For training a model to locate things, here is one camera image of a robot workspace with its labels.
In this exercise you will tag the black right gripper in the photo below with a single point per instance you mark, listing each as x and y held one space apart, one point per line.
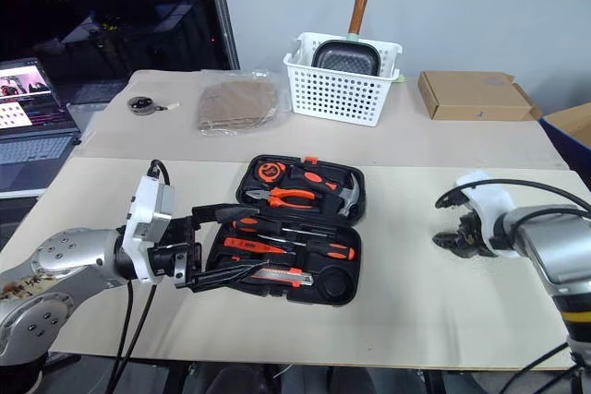
471 237

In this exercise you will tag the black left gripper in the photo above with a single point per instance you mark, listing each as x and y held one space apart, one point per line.
177 255

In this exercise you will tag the orange black flathead screwdriver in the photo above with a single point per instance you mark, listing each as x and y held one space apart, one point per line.
332 251

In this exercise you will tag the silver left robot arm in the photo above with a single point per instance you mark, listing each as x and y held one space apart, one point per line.
60 269

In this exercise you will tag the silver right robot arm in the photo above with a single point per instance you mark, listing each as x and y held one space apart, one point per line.
554 242

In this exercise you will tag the black orange tool kit case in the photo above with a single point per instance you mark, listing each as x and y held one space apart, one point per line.
339 237

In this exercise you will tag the slim orange tester screwdriver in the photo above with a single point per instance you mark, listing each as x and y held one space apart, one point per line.
244 244

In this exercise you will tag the orange black Phillips screwdriver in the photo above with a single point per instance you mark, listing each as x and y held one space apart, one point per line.
251 224

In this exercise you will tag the orange grey utility knife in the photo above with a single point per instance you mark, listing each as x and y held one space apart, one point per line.
286 276

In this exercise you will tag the orange black tape measure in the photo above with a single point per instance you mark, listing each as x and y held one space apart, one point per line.
271 170

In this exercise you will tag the flat brown cardboard box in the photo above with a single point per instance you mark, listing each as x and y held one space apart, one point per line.
475 96

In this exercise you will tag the plastic bag of cardboard sheets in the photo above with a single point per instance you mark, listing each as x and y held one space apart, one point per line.
237 103

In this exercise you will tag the white perforated plastic basket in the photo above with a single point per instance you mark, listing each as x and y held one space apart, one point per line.
337 94

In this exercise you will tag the dark keyboard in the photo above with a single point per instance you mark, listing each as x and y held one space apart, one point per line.
94 91

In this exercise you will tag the open laptop with lit screen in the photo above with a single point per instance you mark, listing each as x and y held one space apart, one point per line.
27 149

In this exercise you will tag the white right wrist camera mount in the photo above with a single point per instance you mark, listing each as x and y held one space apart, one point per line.
489 200

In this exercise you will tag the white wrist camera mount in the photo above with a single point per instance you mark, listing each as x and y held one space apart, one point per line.
489 200
148 209

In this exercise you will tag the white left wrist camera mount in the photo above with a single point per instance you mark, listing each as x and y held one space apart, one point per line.
148 209

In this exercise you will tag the aluminium frame post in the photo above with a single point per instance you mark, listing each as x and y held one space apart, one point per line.
224 6

